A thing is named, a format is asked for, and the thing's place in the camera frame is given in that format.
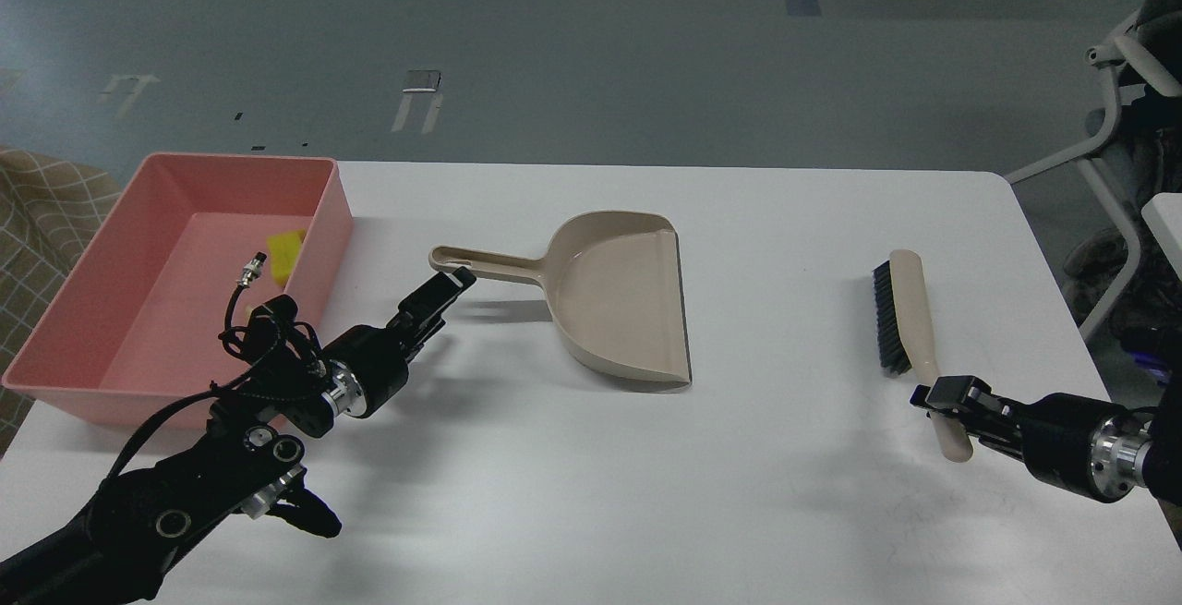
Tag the yellow green sponge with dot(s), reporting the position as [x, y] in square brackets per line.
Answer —
[284, 250]

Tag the white office chair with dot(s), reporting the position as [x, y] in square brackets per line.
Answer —
[1137, 67]

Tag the pink plastic bin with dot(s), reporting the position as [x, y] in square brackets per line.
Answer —
[136, 323]

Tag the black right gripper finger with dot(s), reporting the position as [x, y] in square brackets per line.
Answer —
[1003, 440]
[967, 399]

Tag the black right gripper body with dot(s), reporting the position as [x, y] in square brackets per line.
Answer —
[1086, 446]

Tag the beige checkered cloth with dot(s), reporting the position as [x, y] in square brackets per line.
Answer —
[50, 211]

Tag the beige hand brush black bristles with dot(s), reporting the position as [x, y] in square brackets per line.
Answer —
[905, 339]

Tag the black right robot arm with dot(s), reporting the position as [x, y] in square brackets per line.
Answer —
[1158, 351]

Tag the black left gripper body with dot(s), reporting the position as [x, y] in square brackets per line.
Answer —
[368, 365]

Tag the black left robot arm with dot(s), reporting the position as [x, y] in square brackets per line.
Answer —
[235, 449]

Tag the beige plastic dustpan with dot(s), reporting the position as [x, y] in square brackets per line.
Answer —
[612, 282]

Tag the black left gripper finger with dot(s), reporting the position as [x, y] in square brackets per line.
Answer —
[444, 283]
[432, 310]

